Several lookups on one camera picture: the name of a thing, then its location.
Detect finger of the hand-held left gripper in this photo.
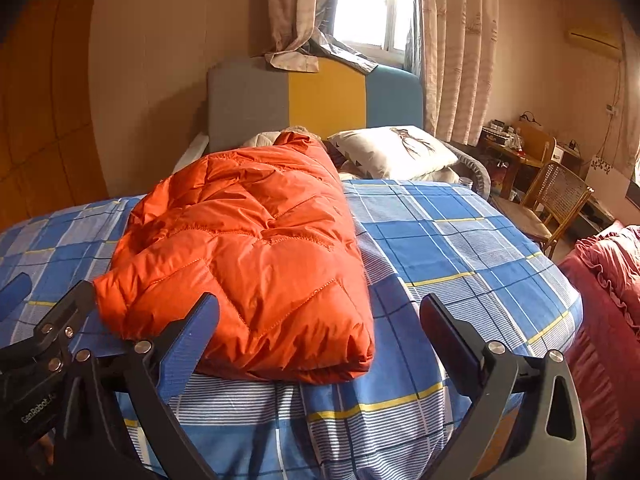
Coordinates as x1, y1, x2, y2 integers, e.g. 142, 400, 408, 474
0, 272, 32, 313
22, 281, 96, 361

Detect wall air conditioner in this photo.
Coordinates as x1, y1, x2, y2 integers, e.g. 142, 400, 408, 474
565, 27, 623, 52

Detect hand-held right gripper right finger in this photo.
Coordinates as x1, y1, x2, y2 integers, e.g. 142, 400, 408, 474
420, 294, 588, 480

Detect wooden wardrobe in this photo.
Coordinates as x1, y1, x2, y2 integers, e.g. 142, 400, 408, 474
0, 0, 108, 233

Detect wicker chair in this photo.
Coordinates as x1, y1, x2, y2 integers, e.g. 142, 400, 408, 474
492, 161, 596, 261

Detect short patterned curtain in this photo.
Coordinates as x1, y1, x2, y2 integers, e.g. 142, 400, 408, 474
267, 0, 378, 73

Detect beige bed side rail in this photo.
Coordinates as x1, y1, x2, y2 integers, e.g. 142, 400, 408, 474
172, 132, 211, 173

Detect orange down jacket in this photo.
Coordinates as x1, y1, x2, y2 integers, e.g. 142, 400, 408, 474
93, 131, 376, 386

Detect small white cabinet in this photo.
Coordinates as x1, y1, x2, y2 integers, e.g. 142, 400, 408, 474
555, 141, 584, 167

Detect white printed pillow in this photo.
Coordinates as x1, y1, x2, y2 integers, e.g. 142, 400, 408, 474
327, 126, 458, 181

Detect yellow wooden chair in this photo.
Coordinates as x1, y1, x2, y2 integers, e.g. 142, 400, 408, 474
515, 121, 557, 164

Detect wooden desk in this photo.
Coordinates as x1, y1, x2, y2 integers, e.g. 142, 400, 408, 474
480, 120, 531, 201

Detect grey woven bed guard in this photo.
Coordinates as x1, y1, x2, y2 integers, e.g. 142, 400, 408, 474
440, 141, 492, 198

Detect blue plaid bed sheet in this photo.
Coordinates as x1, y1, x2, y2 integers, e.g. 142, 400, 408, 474
0, 179, 583, 480

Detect long patterned curtain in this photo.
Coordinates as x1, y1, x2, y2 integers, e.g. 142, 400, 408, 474
417, 0, 501, 146

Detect grey yellow blue headboard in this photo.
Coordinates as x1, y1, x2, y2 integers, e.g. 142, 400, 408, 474
206, 56, 425, 153

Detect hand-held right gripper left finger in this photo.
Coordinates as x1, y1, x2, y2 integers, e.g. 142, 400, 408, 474
52, 292, 221, 480

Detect window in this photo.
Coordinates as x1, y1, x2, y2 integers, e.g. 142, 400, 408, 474
332, 0, 423, 68

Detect white board with plant print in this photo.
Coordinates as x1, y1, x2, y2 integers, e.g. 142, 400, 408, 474
585, 155, 637, 212

